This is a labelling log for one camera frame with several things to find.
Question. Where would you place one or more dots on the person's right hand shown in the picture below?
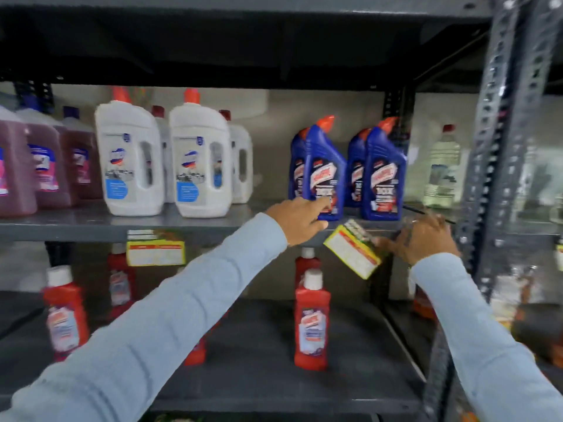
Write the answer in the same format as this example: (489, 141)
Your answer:
(426, 239)

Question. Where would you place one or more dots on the person's left hand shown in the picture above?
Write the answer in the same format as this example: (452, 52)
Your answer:
(294, 221)

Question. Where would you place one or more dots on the person's left thumb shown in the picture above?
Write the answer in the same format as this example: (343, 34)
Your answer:
(320, 225)

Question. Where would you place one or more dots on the person's right fingers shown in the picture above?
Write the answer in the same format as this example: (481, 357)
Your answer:
(391, 242)

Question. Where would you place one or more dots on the yellow shelf price tag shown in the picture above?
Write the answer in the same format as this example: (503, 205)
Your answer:
(352, 250)
(156, 252)

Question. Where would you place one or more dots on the person's right forearm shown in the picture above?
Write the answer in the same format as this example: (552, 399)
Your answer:
(479, 342)

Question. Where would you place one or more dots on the person's left forearm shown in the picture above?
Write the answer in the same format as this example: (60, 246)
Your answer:
(167, 320)

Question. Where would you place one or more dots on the red bottle white cap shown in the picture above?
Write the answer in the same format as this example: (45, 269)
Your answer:
(121, 281)
(307, 261)
(423, 305)
(195, 353)
(66, 316)
(312, 325)

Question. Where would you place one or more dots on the blue angled-neck cleaner bottle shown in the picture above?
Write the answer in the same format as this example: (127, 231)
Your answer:
(355, 171)
(297, 162)
(385, 175)
(323, 166)

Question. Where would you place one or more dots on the clear bottle red cap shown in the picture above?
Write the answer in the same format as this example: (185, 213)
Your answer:
(442, 171)

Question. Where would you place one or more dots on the white jug red cap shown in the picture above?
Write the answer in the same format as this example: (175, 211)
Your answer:
(166, 162)
(242, 162)

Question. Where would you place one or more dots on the white jug orange cap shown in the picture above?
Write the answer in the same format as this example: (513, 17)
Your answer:
(125, 171)
(198, 171)

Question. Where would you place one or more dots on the perforated grey metal upright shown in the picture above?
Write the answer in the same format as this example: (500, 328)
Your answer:
(497, 127)

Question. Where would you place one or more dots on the grey metal shelving rack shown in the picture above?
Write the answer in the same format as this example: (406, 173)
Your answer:
(255, 373)

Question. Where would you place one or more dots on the purple liquid cleaner bottle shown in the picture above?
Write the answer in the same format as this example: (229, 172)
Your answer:
(48, 171)
(83, 166)
(13, 180)

